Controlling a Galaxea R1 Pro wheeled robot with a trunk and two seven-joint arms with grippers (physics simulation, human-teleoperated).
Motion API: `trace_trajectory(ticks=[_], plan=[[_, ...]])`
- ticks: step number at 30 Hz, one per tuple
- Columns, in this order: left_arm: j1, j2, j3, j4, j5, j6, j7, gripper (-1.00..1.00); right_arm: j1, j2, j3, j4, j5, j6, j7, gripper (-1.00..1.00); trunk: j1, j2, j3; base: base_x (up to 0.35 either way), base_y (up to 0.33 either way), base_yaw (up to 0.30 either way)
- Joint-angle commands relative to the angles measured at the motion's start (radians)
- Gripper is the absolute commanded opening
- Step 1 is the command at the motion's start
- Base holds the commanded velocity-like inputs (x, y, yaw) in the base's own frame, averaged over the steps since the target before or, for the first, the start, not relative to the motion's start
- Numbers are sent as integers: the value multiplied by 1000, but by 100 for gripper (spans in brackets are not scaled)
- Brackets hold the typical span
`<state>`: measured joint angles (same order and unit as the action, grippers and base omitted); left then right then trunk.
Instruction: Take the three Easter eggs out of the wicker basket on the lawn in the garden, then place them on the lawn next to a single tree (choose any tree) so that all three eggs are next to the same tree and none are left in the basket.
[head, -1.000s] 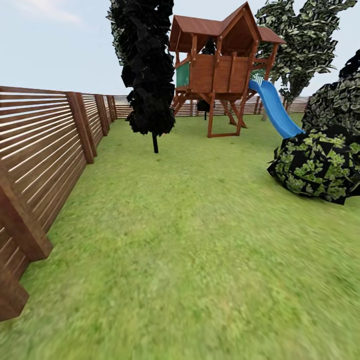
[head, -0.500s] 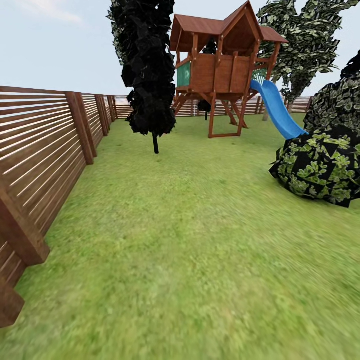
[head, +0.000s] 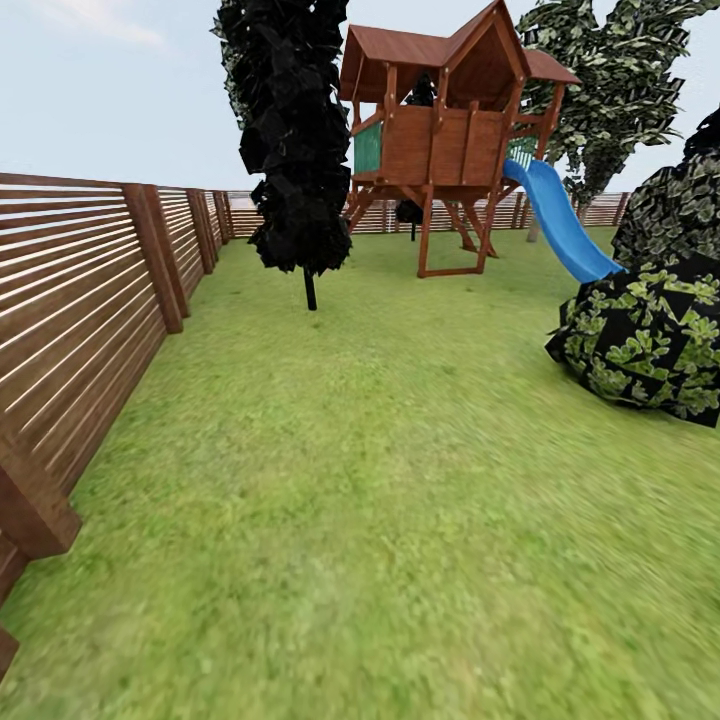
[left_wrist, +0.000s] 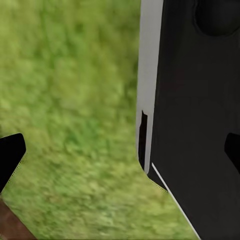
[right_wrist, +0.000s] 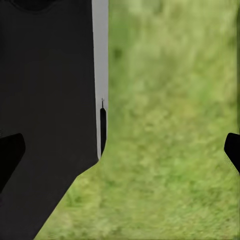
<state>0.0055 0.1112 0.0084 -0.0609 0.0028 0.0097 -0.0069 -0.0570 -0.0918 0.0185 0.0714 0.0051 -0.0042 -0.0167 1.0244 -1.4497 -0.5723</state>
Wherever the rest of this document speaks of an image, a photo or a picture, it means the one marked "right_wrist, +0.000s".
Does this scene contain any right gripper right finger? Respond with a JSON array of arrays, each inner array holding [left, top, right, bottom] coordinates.
[[224, 132, 240, 173]]

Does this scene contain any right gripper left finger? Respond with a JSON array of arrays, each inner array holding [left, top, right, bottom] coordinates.
[[0, 133, 26, 193]]

